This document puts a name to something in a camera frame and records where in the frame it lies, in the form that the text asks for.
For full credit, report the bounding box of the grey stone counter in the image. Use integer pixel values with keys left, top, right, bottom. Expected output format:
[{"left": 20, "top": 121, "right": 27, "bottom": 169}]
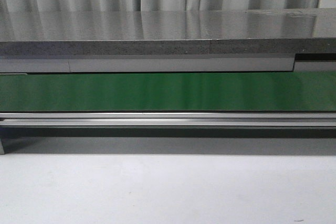
[{"left": 0, "top": 7, "right": 336, "bottom": 74}]

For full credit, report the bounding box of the green conveyor belt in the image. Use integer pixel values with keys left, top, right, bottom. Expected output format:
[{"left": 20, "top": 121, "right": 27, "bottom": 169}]
[{"left": 1, "top": 71, "right": 335, "bottom": 112}]

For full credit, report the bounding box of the aluminium conveyor frame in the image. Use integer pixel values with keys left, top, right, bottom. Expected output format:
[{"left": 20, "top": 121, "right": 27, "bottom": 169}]
[{"left": 1, "top": 110, "right": 335, "bottom": 156}]

